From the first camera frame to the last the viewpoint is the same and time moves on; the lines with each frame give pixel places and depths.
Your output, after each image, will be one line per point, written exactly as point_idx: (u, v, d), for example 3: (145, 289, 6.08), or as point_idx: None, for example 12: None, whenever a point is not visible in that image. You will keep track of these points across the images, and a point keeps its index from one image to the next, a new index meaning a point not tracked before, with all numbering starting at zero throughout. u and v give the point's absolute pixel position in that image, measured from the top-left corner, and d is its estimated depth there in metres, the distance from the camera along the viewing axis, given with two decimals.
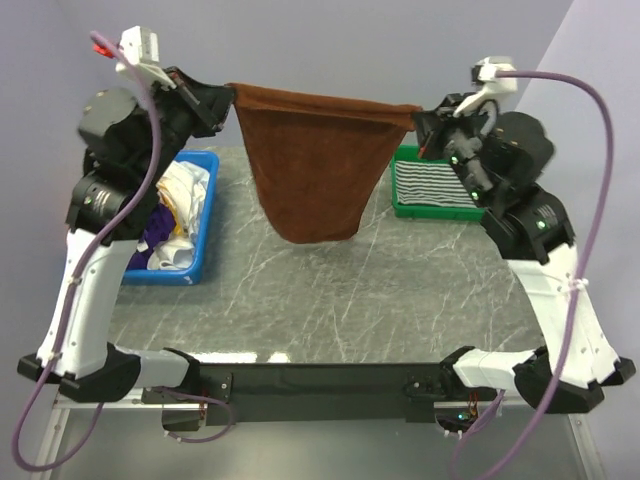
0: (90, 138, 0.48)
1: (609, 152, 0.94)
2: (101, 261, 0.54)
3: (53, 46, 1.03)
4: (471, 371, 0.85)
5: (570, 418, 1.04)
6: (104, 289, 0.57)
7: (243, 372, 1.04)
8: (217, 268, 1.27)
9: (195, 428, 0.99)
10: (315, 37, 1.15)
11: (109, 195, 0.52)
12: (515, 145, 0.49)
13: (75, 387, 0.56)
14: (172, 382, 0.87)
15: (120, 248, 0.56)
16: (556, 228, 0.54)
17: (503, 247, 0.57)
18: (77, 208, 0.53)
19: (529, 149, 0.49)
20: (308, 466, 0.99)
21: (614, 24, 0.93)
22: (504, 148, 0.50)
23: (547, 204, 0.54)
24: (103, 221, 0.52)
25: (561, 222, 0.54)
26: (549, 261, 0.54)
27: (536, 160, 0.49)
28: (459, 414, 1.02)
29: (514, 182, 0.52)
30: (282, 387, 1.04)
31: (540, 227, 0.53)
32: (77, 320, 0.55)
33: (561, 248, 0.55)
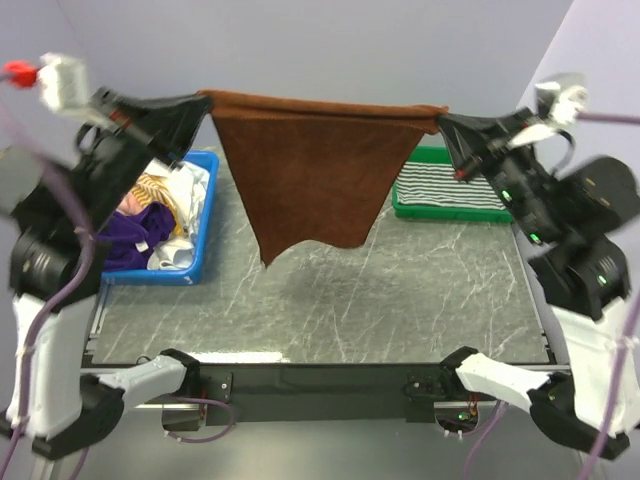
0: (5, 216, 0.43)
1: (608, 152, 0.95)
2: (54, 324, 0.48)
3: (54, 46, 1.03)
4: (473, 377, 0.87)
5: None
6: (65, 345, 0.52)
7: (243, 372, 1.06)
8: (217, 268, 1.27)
9: (195, 428, 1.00)
10: None
11: (50, 259, 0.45)
12: (604, 203, 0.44)
13: (46, 450, 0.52)
14: (169, 389, 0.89)
15: (74, 305, 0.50)
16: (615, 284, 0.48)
17: (555, 298, 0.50)
18: (18, 276, 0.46)
19: (618, 207, 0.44)
20: (309, 466, 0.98)
21: (613, 24, 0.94)
22: (593, 202, 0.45)
23: (608, 256, 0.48)
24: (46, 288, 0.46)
25: (622, 277, 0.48)
26: (606, 321, 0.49)
27: (624, 220, 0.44)
28: (459, 414, 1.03)
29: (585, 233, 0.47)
30: (282, 387, 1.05)
31: (601, 284, 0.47)
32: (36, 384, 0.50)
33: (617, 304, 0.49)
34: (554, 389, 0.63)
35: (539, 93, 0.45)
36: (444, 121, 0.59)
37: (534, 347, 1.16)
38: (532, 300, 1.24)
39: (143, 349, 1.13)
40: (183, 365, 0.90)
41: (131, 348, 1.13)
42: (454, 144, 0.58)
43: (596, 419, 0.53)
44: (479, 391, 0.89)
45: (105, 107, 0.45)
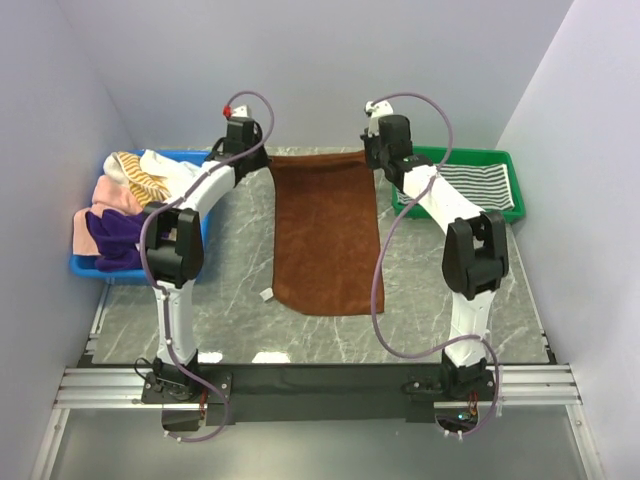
0: (232, 128, 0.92)
1: (608, 150, 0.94)
2: (223, 173, 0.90)
3: (56, 46, 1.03)
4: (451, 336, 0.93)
5: (570, 419, 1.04)
6: (214, 193, 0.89)
7: (242, 370, 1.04)
8: (217, 268, 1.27)
9: (194, 428, 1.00)
10: (315, 36, 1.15)
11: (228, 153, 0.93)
12: (385, 125, 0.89)
13: (189, 217, 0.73)
14: (180, 357, 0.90)
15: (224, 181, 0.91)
16: (418, 161, 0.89)
17: (397, 184, 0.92)
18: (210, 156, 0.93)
19: (393, 124, 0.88)
20: (311, 466, 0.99)
21: (612, 22, 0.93)
22: (386, 127, 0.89)
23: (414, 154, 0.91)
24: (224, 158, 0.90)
25: (422, 162, 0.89)
26: (412, 172, 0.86)
27: (396, 129, 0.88)
28: (459, 414, 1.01)
29: (392, 144, 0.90)
30: (282, 387, 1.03)
31: (405, 162, 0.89)
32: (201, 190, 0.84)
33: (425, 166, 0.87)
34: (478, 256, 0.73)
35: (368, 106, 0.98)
36: (372, 162, 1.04)
37: (535, 347, 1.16)
38: (532, 300, 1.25)
39: (143, 349, 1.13)
40: (190, 349, 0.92)
41: (131, 348, 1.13)
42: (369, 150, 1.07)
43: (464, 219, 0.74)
44: (469, 361, 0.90)
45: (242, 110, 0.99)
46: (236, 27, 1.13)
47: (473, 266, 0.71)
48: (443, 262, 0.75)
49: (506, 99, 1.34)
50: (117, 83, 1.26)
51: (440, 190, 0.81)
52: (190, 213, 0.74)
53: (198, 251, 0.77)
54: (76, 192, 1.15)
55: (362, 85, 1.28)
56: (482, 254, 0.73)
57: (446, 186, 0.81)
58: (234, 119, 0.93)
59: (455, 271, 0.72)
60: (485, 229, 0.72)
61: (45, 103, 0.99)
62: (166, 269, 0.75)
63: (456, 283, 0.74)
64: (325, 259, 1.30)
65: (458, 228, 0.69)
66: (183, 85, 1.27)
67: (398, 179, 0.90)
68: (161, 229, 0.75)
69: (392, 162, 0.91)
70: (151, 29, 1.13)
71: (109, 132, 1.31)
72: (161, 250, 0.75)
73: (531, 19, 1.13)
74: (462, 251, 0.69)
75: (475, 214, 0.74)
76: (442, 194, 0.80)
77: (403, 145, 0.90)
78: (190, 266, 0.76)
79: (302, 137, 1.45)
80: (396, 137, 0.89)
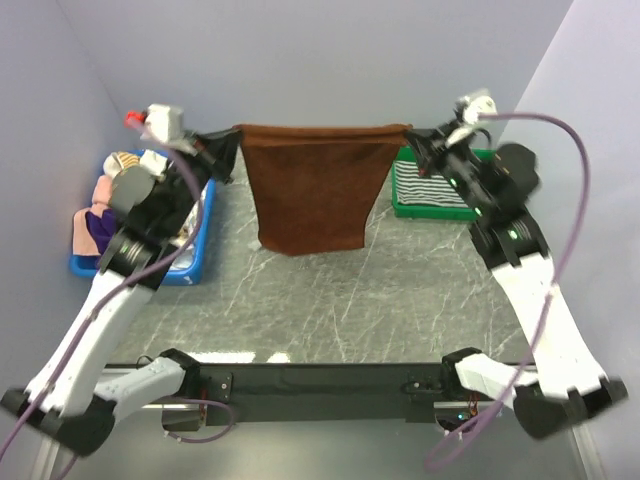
0: (120, 213, 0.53)
1: (608, 149, 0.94)
2: (122, 300, 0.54)
3: (56, 47, 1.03)
4: (471, 373, 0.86)
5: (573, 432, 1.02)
6: (121, 322, 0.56)
7: (243, 372, 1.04)
8: (217, 268, 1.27)
9: (194, 428, 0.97)
10: (315, 37, 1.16)
11: (141, 253, 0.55)
12: (506, 174, 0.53)
13: (56, 426, 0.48)
14: (170, 390, 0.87)
15: (140, 296, 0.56)
16: (529, 240, 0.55)
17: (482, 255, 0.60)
18: (110, 256, 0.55)
19: (517, 179, 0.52)
20: (311, 466, 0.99)
21: (611, 23, 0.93)
22: (498, 174, 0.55)
23: (522, 218, 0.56)
24: (132, 270, 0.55)
25: (535, 237, 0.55)
26: (521, 266, 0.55)
27: (520, 189, 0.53)
28: (459, 414, 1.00)
29: (501, 202, 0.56)
30: (282, 387, 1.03)
31: (512, 237, 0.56)
32: (86, 347, 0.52)
33: (536, 258, 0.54)
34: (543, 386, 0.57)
35: (459, 102, 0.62)
36: (409, 136, 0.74)
37: None
38: None
39: (143, 349, 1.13)
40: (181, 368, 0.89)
41: (131, 349, 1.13)
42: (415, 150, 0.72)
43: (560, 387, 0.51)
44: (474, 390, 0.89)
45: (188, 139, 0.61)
46: (236, 28, 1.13)
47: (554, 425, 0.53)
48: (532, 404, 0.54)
49: (506, 98, 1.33)
50: (117, 83, 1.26)
51: (555, 326, 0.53)
52: (57, 414, 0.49)
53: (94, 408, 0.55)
54: (76, 193, 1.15)
55: (362, 85, 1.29)
56: None
57: (564, 315, 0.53)
58: (120, 196, 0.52)
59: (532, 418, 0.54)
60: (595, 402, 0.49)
61: (45, 103, 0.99)
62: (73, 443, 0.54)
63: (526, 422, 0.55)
64: (309, 222, 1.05)
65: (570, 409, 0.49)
66: (182, 85, 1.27)
67: (495, 253, 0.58)
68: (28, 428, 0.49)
69: (491, 228, 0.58)
70: (150, 30, 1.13)
71: (109, 132, 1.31)
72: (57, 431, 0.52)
73: (530, 19, 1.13)
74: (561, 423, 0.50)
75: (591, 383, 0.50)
76: (559, 329, 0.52)
77: (513, 199, 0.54)
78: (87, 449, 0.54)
79: None
80: (512, 197, 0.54)
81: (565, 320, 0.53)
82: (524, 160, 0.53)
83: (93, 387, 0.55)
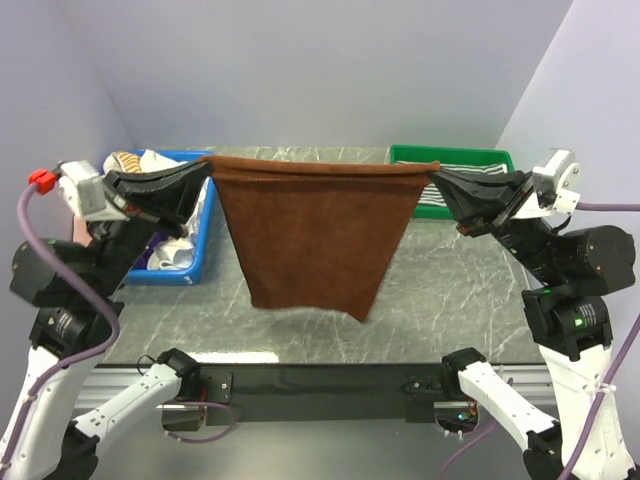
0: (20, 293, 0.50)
1: (611, 149, 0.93)
2: (58, 380, 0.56)
3: (55, 46, 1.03)
4: (473, 385, 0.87)
5: None
6: (65, 396, 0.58)
7: (243, 372, 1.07)
8: (217, 268, 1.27)
9: (194, 428, 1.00)
10: (315, 37, 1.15)
11: (70, 320, 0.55)
12: (599, 271, 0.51)
13: None
14: (167, 396, 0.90)
15: (79, 369, 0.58)
16: (591, 328, 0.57)
17: (536, 333, 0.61)
18: (41, 327, 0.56)
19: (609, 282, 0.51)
20: (310, 466, 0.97)
21: (612, 23, 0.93)
22: (585, 267, 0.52)
23: (588, 303, 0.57)
24: (63, 343, 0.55)
25: (599, 322, 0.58)
26: (579, 360, 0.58)
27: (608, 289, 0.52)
28: (459, 414, 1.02)
29: (576, 290, 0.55)
30: (282, 387, 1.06)
31: (578, 325, 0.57)
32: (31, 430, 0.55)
33: (596, 350, 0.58)
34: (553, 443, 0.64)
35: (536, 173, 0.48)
36: (436, 179, 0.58)
37: (535, 347, 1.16)
38: None
39: (143, 349, 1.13)
40: (177, 375, 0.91)
41: (131, 348, 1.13)
42: (454, 199, 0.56)
43: (590, 473, 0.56)
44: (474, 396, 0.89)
45: (118, 201, 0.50)
46: (235, 27, 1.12)
47: None
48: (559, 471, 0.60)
49: (507, 98, 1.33)
50: (116, 83, 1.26)
51: (602, 423, 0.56)
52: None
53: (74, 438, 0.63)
54: None
55: (362, 85, 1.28)
56: None
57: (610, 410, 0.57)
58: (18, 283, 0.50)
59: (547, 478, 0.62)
60: None
61: (45, 102, 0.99)
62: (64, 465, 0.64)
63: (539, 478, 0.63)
64: (298, 272, 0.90)
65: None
66: (182, 85, 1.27)
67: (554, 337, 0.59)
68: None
69: (554, 311, 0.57)
70: (150, 30, 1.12)
71: (109, 131, 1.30)
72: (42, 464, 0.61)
73: (531, 19, 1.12)
74: None
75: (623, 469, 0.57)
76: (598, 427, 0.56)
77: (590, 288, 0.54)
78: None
79: (302, 136, 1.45)
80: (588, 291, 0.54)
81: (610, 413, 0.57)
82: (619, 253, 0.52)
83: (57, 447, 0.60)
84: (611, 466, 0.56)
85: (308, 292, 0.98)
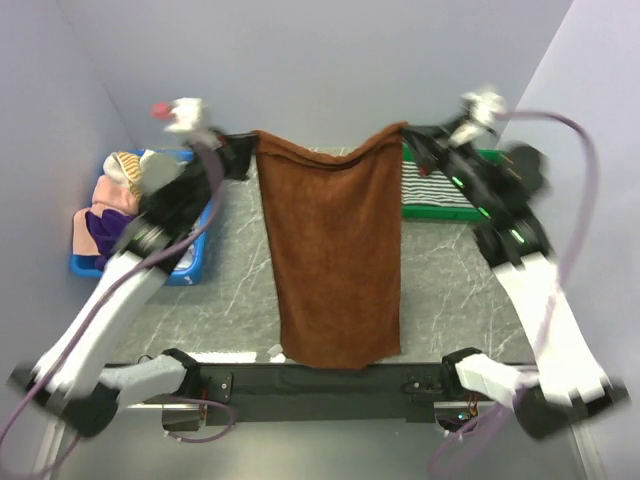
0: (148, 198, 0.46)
1: (609, 149, 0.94)
2: (139, 283, 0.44)
3: (55, 46, 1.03)
4: (471, 374, 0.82)
5: (579, 450, 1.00)
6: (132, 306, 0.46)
7: (243, 372, 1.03)
8: (217, 268, 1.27)
9: (195, 428, 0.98)
10: (315, 38, 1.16)
11: (161, 235, 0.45)
12: (515, 176, 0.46)
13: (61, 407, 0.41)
14: (169, 390, 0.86)
15: (149, 285, 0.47)
16: (534, 239, 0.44)
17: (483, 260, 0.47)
18: (127, 242, 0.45)
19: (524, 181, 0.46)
20: (310, 466, 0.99)
21: (611, 24, 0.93)
22: (506, 178, 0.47)
23: (524, 212, 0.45)
24: (151, 254, 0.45)
25: (540, 237, 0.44)
26: (523, 269, 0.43)
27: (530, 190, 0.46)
28: (459, 414, 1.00)
29: (503, 203, 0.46)
30: (282, 388, 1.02)
31: (514, 236, 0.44)
32: (95, 332, 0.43)
33: (541, 263, 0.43)
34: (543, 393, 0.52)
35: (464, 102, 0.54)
36: (406, 133, 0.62)
37: None
38: None
39: (143, 348, 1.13)
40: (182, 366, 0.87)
41: (131, 348, 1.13)
42: (415, 150, 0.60)
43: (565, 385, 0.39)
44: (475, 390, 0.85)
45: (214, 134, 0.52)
46: (235, 28, 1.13)
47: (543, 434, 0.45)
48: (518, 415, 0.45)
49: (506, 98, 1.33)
50: (116, 82, 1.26)
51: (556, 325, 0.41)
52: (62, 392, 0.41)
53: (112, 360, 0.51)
54: (76, 193, 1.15)
55: (361, 85, 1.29)
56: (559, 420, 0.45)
57: (571, 319, 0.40)
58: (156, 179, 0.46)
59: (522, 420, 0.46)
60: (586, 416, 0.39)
61: (45, 102, 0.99)
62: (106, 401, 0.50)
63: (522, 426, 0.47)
64: (328, 296, 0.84)
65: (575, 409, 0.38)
66: (182, 84, 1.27)
67: (497, 257, 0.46)
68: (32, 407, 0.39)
69: (492, 230, 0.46)
70: (150, 30, 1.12)
71: (108, 131, 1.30)
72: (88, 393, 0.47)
73: (531, 19, 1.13)
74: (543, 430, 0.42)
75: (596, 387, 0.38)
76: (562, 336, 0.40)
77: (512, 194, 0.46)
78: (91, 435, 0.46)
79: (302, 136, 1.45)
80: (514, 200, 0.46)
81: (567, 322, 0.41)
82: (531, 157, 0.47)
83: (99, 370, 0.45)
84: (580, 382, 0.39)
85: (335, 329, 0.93)
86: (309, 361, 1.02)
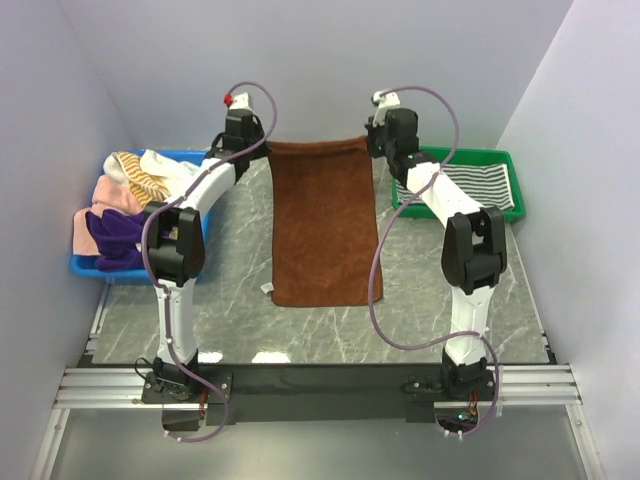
0: (231, 123, 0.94)
1: (610, 149, 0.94)
2: (224, 169, 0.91)
3: (56, 46, 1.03)
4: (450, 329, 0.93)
5: (570, 419, 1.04)
6: (216, 187, 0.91)
7: (242, 371, 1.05)
8: (217, 268, 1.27)
9: (194, 428, 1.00)
10: (315, 37, 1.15)
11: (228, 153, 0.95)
12: (394, 117, 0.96)
13: (190, 220, 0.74)
14: (181, 356, 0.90)
15: (223, 179, 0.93)
16: (421, 157, 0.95)
17: (397, 174, 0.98)
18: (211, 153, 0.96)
19: (401, 119, 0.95)
20: (310, 466, 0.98)
21: (612, 24, 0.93)
22: (390, 121, 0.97)
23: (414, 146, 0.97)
24: (226, 158, 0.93)
25: (425, 157, 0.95)
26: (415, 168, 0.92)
27: (404, 125, 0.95)
28: (459, 414, 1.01)
29: (399, 139, 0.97)
30: (282, 387, 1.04)
31: (410, 157, 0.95)
32: (201, 189, 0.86)
33: (427, 163, 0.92)
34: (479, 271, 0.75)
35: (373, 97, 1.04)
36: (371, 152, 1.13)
37: (535, 347, 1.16)
38: (532, 300, 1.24)
39: (143, 349, 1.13)
40: (191, 340, 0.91)
41: (131, 348, 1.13)
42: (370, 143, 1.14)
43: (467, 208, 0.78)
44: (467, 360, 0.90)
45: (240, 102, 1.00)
46: (236, 27, 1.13)
47: (471, 262, 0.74)
48: (444, 257, 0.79)
49: (506, 98, 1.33)
50: (116, 83, 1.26)
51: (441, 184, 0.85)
52: (190, 213, 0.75)
53: (199, 249, 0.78)
54: (76, 193, 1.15)
55: (362, 85, 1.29)
56: (481, 250, 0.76)
57: (447, 183, 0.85)
58: (233, 114, 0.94)
59: (454, 266, 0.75)
60: (485, 225, 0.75)
61: (45, 103, 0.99)
62: (167, 268, 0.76)
63: (454, 278, 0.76)
64: (325, 240, 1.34)
65: (458, 223, 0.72)
66: (182, 84, 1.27)
67: (402, 174, 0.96)
68: (162, 228, 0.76)
69: (397, 157, 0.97)
70: (150, 30, 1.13)
71: (109, 132, 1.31)
72: (163, 249, 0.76)
73: (531, 20, 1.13)
74: (462, 245, 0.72)
75: (475, 210, 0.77)
76: (443, 190, 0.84)
77: (410, 142, 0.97)
78: (191, 266, 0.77)
79: (302, 136, 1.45)
80: (402, 133, 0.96)
81: (449, 185, 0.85)
82: (404, 110, 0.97)
83: (189, 219, 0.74)
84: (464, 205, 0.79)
85: (327, 274, 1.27)
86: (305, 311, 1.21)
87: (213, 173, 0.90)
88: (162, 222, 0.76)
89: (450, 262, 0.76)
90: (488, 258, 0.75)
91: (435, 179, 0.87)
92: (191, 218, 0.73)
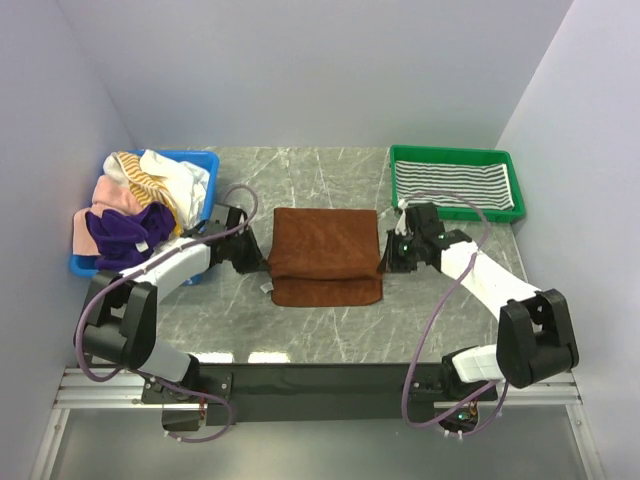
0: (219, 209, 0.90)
1: (610, 149, 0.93)
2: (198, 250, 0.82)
3: (55, 47, 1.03)
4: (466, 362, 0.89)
5: (570, 418, 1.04)
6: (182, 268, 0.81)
7: (243, 373, 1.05)
8: (217, 268, 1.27)
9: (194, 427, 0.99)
10: (313, 37, 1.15)
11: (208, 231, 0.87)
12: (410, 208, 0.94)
13: (143, 296, 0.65)
14: (173, 375, 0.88)
15: (191, 261, 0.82)
16: (454, 236, 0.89)
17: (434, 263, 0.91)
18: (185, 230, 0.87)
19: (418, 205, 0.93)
20: (309, 465, 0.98)
21: (613, 25, 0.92)
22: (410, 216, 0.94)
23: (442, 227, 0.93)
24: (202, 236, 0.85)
25: (457, 234, 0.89)
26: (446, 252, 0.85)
27: (421, 209, 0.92)
28: (459, 414, 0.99)
29: (422, 226, 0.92)
30: (282, 387, 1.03)
31: (440, 238, 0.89)
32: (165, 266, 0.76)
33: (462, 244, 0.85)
34: (548, 370, 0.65)
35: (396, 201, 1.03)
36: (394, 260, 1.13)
37: None
38: None
39: None
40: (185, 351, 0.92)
41: None
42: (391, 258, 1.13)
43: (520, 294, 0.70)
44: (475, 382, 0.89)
45: None
46: (235, 28, 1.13)
47: (536, 359, 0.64)
48: (496, 352, 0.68)
49: (507, 97, 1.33)
50: (116, 83, 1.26)
51: (482, 267, 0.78)
52: (145, 288, 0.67)
53: (150, 332, 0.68)
54: (76, 193, 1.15)
55: (360, 85, 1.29)
56: (544, 342, 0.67)
57: (488, 262, 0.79)
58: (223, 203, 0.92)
59: (513, 363, 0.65)
60: (545, 310, 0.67)
61: (44, 101, 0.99)
62: (110, 355, 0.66)
63: (516, 377, 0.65)
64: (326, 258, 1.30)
65: (518, 316, 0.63)
66: (181, 84, 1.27)
67: (434, 256, 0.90)
68: (108, 304, 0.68)
69: (427, 240, 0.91)
70: (149, 30, 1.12)
71: (108, 132, 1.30)
72: (104, 330, 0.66)
73: (531, 20, 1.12)
74: (524, 340, 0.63)
75: (530, 294, 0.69)
76: (485, 272, 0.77)
77: (435, 226, 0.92)
78: (136, 353, 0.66)
79: (301, 136, 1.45)
80: (424, 217, 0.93)
81: (494, 267, 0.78)
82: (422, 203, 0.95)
83: (142, 293, 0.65)
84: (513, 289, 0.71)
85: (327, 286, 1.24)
86: (305, 310, 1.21)
87: (184, 251, 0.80)
88: (111, 298, 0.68)
89: (508, 360, 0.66)
90: (554, 356, 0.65)
91: (475, 260, 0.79)
92: (144, 294, 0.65)
